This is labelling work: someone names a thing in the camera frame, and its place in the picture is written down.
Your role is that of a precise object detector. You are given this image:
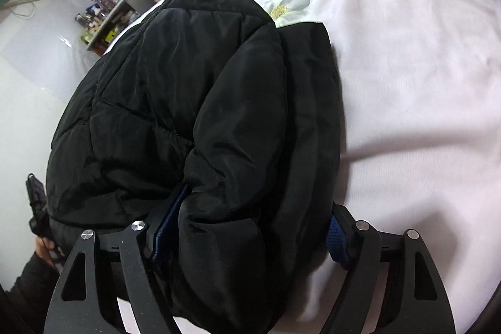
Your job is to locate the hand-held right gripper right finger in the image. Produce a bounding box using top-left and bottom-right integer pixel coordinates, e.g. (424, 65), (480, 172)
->
(318, 201), (457, 334)

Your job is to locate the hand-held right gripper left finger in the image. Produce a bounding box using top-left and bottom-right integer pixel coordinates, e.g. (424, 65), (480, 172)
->
(43, 183), (192, 334)

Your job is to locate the black padded jacket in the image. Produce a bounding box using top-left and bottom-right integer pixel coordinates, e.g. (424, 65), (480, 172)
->
(45, 0), (348, 334)

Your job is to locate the person's left forearm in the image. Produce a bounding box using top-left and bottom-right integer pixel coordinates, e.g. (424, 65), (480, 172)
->
(0, 252), (65, 334)

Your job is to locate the person's left hand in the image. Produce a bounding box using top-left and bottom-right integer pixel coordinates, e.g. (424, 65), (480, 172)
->
(34, 236), (59, 266)

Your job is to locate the pink floral bed sheet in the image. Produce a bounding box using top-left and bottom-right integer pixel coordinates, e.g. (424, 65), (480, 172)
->
(94, 0), (501, 334)

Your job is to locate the cluttered shelf unit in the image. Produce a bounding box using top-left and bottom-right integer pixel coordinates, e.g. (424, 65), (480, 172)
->
(74, 0), (146, 56)

